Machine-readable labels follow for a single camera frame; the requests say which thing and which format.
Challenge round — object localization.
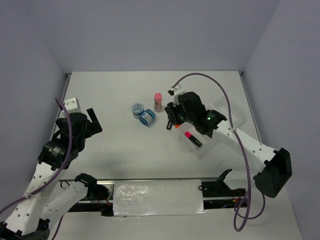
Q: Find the pink cap highlighter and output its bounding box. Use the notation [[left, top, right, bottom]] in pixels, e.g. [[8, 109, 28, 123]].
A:
[[184, 131, 202, 148]]

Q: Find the blue cap highlighter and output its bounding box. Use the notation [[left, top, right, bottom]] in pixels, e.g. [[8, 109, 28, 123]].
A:
[[166, 120, 173, 131]]

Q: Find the blue tape roll tub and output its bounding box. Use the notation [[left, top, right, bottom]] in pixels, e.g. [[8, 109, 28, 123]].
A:
[[131, 102, 145, 119], [138, 108, 156, 127]]

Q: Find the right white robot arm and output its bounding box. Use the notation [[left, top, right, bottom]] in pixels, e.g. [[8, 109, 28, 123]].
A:
[[165, 89, 293, 198]]

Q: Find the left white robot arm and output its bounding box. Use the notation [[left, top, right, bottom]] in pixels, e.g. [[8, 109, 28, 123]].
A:
[[0, 108, 109, 240]]

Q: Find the translucent white compartment tray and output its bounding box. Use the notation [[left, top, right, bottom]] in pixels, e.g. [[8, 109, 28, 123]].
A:
[[176, 96, 246, 159]]

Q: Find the pink lid small bottle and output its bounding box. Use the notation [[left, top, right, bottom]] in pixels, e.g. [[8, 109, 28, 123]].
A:
[[154, 92, 163, 113]]

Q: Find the tilted blue tape roll tub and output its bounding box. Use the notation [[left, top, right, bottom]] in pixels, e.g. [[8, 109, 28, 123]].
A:
[[138, 108, 156, 127]]

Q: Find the white foil front panel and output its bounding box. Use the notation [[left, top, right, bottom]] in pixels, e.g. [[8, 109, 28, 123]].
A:
[[113, 179, 206, 217]]

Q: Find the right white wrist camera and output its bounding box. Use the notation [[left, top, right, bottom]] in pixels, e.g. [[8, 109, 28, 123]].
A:
[[168, 84, 186, 106]]

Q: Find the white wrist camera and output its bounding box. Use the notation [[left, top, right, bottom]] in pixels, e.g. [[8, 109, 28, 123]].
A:
[[168, 84, 186, 106], [62, 97, 82, 116]]

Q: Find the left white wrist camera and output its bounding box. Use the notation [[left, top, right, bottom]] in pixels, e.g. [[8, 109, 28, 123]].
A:
[[62, 97, 82, 116]]

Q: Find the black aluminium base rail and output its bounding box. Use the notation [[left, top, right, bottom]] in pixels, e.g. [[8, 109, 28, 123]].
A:
[[69, 169, 246, 217]]

